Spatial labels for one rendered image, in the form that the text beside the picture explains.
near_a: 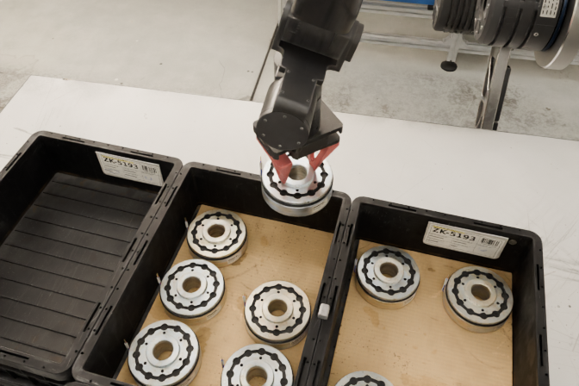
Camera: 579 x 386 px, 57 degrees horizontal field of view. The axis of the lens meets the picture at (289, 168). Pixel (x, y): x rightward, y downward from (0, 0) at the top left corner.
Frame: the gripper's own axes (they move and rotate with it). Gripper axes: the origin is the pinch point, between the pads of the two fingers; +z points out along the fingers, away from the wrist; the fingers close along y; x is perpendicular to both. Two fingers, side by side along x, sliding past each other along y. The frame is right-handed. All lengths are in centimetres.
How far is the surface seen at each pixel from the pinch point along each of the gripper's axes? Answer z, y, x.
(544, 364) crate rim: 12.3, 16.9, -35.7
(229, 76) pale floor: 109, 49, 150
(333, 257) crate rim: 12.5, 1.5, -8.3
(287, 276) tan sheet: 22.5, -3.3, -2.7
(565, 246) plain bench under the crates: 36, 53, -18
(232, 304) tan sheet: 22.4, -13.7, -3.0
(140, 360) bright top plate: 18.9, -29.4, -6.2
